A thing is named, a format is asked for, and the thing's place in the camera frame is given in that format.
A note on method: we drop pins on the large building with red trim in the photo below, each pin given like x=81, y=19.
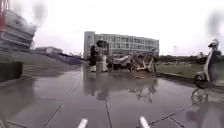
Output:
x=15, y=33

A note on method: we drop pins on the wet grey paved square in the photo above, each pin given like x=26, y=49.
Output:
x=110, y=96

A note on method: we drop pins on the low distant building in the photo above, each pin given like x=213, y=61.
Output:
x=48, y=50

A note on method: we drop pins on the green grass lawn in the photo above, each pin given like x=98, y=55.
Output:
x=180, y=69

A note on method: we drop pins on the scooter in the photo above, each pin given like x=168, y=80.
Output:
x=201, y=80

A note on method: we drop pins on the dark low hedge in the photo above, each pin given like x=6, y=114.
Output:
x=10, y=70

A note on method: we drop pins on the robot's own part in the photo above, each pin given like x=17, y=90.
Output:
x=144, y=122
x=82, y=123

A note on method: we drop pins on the person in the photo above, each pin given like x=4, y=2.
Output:
x=93, y=58
x=104, y=60
x=212, y=61

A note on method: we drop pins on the grey stone steps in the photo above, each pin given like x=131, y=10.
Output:
x=40, y=63

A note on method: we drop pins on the grey multi-storey building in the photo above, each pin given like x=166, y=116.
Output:
x=126, y=43

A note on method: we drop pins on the row of distant trees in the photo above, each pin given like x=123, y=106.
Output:
x=181, y=58

